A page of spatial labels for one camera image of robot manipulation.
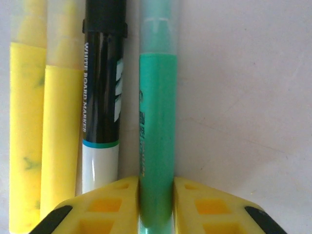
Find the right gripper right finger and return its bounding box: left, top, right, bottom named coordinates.
left=173, top=177, right=286, bottom=234

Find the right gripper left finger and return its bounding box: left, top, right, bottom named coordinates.
left=29, top=175, right=140, bottom=234

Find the yellow highlighter pen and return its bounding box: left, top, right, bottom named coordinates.
left=40, top=0, right=85, bottom=220
left=9, top=0, right=47, bottom=232

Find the green highlighter pen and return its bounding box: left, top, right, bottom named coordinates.
left=137, top=0, right=180, bottom=234

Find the black whiteboard marker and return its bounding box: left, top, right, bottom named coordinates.
left=81, top=0, right=129, bottom=195

